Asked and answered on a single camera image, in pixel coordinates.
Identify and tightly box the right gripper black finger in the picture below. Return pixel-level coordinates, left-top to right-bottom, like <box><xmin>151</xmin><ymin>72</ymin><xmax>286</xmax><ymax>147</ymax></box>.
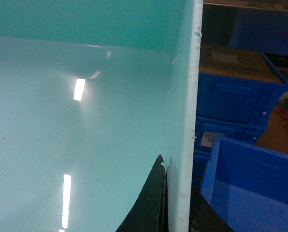
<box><xmin>117</xmin><ymin>155</ymin><xmax>166</xmax><ymax>232</ymax></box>

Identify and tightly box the light cyan plastic tray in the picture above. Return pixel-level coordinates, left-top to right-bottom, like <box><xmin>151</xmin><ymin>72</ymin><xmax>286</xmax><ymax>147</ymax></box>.
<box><xmin>0</xmin><ymin>0</ymin><xmax>203</xmax><ymax>232</ymax></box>

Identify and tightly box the lower blue stacking crate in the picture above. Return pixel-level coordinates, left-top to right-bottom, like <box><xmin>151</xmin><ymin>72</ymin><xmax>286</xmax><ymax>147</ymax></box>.
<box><xmin>194</xmin><ymin>116</ymin><xmax>268</xmax><ymax>163</ymax></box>

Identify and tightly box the blue stacking crate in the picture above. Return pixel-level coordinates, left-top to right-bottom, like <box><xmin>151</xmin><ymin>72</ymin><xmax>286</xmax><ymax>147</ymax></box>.
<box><xmin>194</xmin><ymin>116</ymin><xmax>268</xmax><ymax>163</ymax></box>
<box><xmin>197</xmin><ymin>53</ymin><xmax>288</xmax><ymax>126</ymax></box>

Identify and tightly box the large blue plastic bin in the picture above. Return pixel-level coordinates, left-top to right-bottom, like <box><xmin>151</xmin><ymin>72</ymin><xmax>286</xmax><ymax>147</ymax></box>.
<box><xmin>200</xmin><ymin>136</ymin><xmax>288</xmax><ymax>232</ymax></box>

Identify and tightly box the upper blue stacking crate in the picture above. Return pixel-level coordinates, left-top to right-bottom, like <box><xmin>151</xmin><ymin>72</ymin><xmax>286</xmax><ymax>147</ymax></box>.
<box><xmin>197</xmin><ymin>53</ymin><xmax>288</xmax><ymax>126</ymax></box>

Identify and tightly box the brown cardboard box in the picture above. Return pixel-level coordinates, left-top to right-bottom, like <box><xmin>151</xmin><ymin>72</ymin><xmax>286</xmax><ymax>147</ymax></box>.
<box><xmin>257</xmin><ymin>106</ymin><xmax>288</xmax><ymax>154</ymax></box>

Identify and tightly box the cardboard sheet on crate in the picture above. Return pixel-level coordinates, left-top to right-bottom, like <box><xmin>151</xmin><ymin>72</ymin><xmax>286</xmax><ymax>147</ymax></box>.
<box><xmin>199</xmin><ymin>44</ymin><xmax>282</xmax><ymax>83</ymax></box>

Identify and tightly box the dark blue rear crate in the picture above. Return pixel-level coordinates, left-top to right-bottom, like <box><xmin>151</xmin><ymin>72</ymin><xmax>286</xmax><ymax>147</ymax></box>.
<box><xmin>230</xmin><ymin>8</ymin><xmax>288</xmax><ymax>56</ymax></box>

